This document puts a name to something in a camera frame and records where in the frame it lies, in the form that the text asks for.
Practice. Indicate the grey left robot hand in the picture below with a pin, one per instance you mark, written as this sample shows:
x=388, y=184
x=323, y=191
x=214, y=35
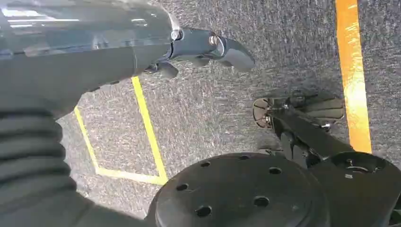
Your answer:
x=94, y=47

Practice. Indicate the black robot hip disc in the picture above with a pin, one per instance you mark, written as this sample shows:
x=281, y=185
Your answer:
x=238, y=191

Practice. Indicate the orange floor tape strip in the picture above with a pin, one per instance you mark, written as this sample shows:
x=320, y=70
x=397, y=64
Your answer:
x=354, y=78

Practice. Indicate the yellow floor tape outline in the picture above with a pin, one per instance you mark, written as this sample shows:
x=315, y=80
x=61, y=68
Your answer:
x=147, y=125

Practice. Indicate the ribbed grey left arm sleeve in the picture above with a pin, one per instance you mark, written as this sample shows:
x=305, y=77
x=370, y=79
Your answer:
x=31, y=163

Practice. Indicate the black robot foot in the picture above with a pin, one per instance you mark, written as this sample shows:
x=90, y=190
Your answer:
x=316, y=108

